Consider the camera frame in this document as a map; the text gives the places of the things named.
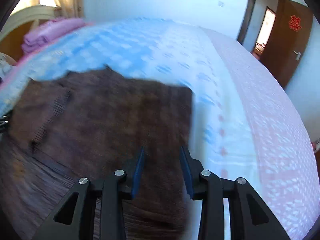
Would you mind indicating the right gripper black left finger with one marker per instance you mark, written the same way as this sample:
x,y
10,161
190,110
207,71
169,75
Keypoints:
x,y
74,215

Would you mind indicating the silver door handle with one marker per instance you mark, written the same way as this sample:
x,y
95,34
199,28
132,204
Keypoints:
x,y
298,55

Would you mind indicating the folded purple blanket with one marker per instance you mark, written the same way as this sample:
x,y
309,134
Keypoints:
x,y
48,32

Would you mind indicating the white wall switch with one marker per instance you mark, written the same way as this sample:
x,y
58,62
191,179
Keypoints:
x,y
221,4

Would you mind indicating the brown knitted sweater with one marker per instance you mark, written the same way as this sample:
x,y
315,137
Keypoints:
x,y
89,125

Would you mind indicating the cream wooden headboard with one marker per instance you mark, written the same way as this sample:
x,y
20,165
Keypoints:
x,y
20,23

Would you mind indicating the brown wooden door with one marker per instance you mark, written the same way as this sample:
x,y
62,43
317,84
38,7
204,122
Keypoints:
x,y
278,56

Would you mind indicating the blue pink patterned bed sheet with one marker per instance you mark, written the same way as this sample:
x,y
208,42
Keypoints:
x,y
244,124

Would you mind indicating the red double happiness decoration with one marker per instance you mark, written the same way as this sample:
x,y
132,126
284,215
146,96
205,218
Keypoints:
x,y
294,23

